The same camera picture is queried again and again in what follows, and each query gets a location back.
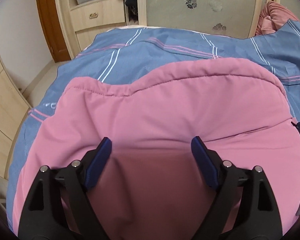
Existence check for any frosted sliding wardrobe door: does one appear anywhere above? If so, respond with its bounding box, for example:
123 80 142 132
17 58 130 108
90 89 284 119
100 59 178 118
138 0 264 38

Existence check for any blue plaid bed sheet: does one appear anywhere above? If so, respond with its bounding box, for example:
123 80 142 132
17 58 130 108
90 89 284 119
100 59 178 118
6 20 300 224

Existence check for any cream and pink hooded jacket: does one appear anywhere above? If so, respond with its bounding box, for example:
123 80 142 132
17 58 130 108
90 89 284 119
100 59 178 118
7 58 300 239

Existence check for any brown wooden door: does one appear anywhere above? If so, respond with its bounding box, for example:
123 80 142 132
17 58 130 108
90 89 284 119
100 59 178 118
36 0 70 63

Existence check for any wardrobe drawer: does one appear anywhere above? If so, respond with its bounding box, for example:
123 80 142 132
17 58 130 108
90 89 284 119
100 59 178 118
70 0 126 31

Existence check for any light wood dresser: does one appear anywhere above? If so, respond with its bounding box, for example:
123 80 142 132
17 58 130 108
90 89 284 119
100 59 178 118
0 56 30 180

